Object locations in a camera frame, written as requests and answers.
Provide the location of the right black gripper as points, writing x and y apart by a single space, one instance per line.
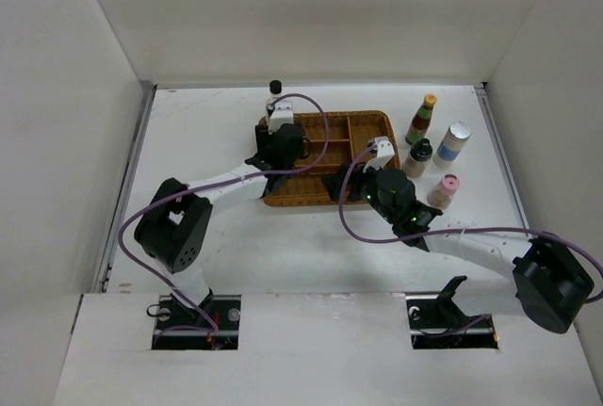
353 176

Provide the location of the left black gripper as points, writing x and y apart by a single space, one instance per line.
265 138

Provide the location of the dark soy sauce bottle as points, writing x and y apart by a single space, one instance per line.
275 91

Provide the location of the black cap pepper shaker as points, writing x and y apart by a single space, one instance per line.
418 158

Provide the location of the red green sauce bottle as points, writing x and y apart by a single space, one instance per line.
421 121

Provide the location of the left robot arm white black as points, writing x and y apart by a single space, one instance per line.
173 233

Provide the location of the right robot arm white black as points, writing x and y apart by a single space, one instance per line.
549 282

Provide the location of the brown wicker divided basket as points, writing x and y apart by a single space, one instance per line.
333 141

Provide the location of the pink cap spice shaker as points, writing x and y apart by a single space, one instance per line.
443 193

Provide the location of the white blue cylindrical shaker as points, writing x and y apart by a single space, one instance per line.
454 140

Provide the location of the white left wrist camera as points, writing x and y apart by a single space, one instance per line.
278 113

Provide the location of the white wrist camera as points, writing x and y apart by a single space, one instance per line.
278 113
382 151

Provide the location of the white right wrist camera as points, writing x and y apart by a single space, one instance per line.
382 151

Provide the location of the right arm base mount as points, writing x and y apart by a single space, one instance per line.
436 322

